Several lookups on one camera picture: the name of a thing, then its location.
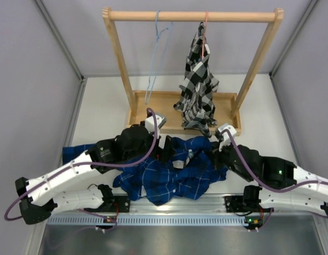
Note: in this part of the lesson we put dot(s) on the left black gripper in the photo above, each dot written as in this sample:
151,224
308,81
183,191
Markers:
163,154

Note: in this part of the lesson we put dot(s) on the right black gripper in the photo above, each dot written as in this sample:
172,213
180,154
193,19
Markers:
217,154

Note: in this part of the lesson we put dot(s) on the blue plaid shirt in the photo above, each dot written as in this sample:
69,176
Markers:
188,174

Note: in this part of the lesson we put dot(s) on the light blue wire hanger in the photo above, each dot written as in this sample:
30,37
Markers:
155,67

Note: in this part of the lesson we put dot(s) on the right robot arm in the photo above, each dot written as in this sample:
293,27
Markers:
272,182

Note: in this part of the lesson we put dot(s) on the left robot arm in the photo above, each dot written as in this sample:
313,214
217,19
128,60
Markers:
48,194

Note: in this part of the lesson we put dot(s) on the black white plaid shirt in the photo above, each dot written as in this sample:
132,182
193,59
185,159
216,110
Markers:
196,100

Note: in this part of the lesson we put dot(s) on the wooden clothes rack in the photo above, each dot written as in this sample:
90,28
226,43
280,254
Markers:
228,104

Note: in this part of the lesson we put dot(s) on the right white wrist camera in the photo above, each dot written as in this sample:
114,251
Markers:
225,134

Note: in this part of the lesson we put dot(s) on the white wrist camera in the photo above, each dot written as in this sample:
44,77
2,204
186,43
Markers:
155,122
225,134

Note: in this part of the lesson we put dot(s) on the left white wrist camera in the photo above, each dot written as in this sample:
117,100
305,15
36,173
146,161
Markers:
155,122

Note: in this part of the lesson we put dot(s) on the aluminium mounting rail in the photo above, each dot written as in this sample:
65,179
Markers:
225,203

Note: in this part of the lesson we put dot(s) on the perforated cable duct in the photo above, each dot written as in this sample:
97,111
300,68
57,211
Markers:
149,220

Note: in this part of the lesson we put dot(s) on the pink wire hanger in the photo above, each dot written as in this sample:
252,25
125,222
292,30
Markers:
205,34

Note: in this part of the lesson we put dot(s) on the right aluminium frame post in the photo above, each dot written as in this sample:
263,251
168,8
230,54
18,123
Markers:
292,38

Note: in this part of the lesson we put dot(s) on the aluminium frame post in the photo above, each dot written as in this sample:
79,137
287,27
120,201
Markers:
58,37
292,38

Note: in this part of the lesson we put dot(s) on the left aluminium frame post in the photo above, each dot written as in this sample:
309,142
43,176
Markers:
58,37

